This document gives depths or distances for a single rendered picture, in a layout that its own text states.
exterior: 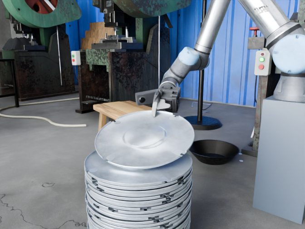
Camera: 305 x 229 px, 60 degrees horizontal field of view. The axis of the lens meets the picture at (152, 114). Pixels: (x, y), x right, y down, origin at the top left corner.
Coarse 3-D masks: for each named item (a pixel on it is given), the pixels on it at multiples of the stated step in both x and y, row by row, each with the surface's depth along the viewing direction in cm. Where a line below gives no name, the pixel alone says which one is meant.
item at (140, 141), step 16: (144, 112) 90; (160, 112) 89; (112, 128) 83; (128, 128) 82; (144, 128) 80; (160, 128) 79; (176, 128) 80; (192, 128) 78; (96, 144) 76; (112, 144) 75; (128, 144) 74; (144, 144) 73; (160, 144) 73; (176, 144) 73; (112, 160) 69; (128, 160) 68; (144, 160) 68; (160, 160) 67
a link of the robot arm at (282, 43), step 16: (240, 0) 88; (256, 0) 84; (272, 0) 84; (256, 16) 85; (272, 16) 83; (272, 32) 83; (288, 32) 80; (304, 32) 80; (272, 48) 84; (288, 48) 79; (304, 48) 77; (288, 64) 81; (304, 64) 79
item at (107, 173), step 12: (96, 156) 75; (96, 168) 67; (108, 168) 67; (120, 168) 67; (156, 168) 67; (168, 168) 67; (180, 168) 67; (108, 180) 61; (120, 180) 61; (132, 180) 61; (144, 180) 61; (156, 180) 61; (168, 180) 61
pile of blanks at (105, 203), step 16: (96, 192) 63; (112, 192) 60; (128, 192) 58; (144, 192) 58; (160, 192) 60; (176, 192) 63; (96, 208) 64; (112, 208) 62; (128, 208) 60; (144, 208) 61; (160, 208) 62; (176, 208) 63; (96, 224) 65; (112, 224) 63; (128, 224) 62; (144, 224) 62; (160, 224) 62; (176, 224) 65
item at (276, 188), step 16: (272, 96) 104; (272, 112) 97; (288, 112) 93; (304, 112) 90; (272, 128) 98; (288, 128) 94; (304, 128) 91; (272, 144) 99; (288, 144) 95; (304, 144) 92; (272, 160) 100; (288, 160) 96; (304, 160) 93; (256, 176) 105; (272, 176) 101; (288, 176) 97; (304, 176) 94; (256, 192) 106; (272, 192) 102; (288, 192) 98; (304, 192) 95; (256, 208) 107; (272, 208) 103; (288, 208) 99; (304, 208) 96
